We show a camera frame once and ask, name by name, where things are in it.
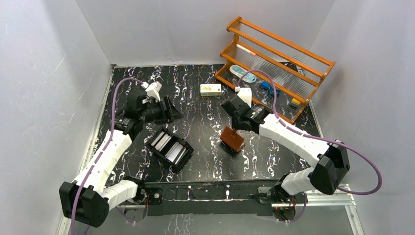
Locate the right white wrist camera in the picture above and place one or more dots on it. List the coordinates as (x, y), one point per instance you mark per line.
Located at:
(245, 94)

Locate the aluminium frame rail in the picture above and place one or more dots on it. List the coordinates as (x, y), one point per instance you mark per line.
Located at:
(312, 198)

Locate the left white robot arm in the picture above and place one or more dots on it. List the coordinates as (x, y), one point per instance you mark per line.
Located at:
(86, 198)

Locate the black card tray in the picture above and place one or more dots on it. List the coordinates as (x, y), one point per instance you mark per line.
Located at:
(174, 139)

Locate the small yellow white box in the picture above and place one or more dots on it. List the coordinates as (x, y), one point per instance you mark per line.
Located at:
(210, 90)

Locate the light blue packaged item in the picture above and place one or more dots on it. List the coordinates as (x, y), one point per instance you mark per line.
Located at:
(239, 71)

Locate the blue round cap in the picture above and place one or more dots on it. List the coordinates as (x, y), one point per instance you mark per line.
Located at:
(272, 93)
(265, 85)

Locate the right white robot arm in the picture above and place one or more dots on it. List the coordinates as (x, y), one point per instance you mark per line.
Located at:
(328, 162)

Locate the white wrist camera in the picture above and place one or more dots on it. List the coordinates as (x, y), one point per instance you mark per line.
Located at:
(245, 94)
(152, 90)

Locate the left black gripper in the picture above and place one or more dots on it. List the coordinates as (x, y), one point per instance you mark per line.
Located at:
(165, 109)

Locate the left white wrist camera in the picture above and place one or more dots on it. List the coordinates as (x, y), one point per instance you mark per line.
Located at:
(152, 90)

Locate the white card in tray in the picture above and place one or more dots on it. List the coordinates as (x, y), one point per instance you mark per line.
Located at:
(175, 153)
(161, 142)

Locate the brown leather card holder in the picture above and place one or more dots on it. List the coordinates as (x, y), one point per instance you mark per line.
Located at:
(232, 139)

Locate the white pink marker pen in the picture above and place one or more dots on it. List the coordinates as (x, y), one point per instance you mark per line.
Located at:
(245, 50)

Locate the orange wooden shelf rack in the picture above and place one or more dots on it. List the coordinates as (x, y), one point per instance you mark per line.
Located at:
(296, 71)

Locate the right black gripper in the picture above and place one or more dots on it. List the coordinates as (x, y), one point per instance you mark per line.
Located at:
(233, 124)

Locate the yellow black small block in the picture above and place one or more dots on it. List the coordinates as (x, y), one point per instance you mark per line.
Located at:
(294, 103)

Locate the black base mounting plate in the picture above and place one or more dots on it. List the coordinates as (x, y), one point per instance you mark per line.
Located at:
(219, 197)

